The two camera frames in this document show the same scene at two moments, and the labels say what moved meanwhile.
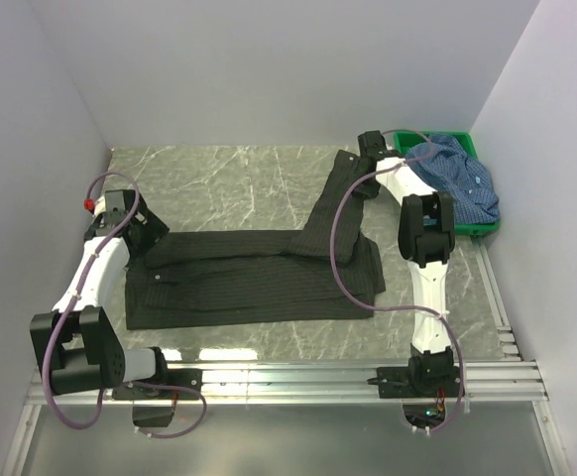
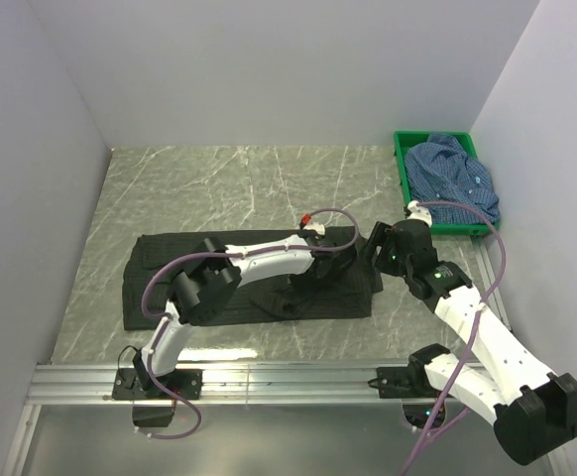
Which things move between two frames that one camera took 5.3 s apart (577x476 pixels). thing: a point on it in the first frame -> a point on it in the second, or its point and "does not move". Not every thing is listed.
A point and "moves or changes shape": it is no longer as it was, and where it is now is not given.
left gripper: [153, 230] -> [299, 281]
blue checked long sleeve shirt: [444, 166] does not move
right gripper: [369, 192] -> [383, 236]
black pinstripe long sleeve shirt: [196, 279] moves or changes shape
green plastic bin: [404, 140] does not move
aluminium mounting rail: [515, 380] does not move
